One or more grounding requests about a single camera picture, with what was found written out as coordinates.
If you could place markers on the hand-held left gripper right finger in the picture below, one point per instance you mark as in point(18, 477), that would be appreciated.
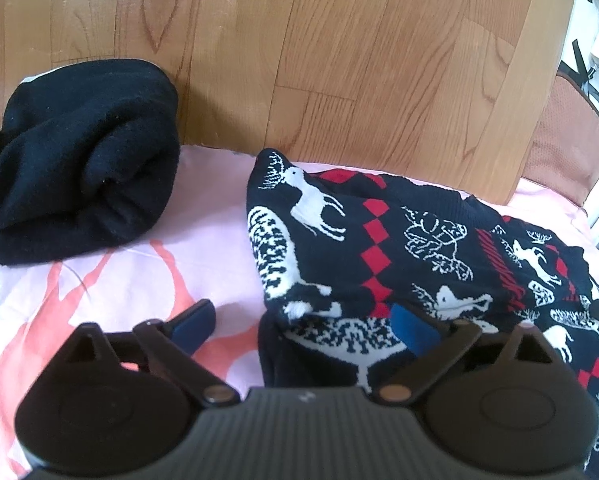
point(412, 332)

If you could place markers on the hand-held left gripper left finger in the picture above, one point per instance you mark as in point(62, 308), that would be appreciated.
point(194, 330)

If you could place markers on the navy reindeer pattern sweater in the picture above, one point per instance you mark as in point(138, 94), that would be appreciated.
point(379, 240)

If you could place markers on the pink deer print bed sheet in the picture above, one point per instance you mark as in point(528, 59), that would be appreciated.
point(104, 285)

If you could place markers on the brown mesh cushion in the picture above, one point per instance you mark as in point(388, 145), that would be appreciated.
point(564, 150)

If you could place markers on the black fleece garment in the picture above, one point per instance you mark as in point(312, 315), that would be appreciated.
point(79, 160)

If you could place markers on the wooden headboard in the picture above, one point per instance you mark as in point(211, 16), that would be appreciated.
point(329, 60)

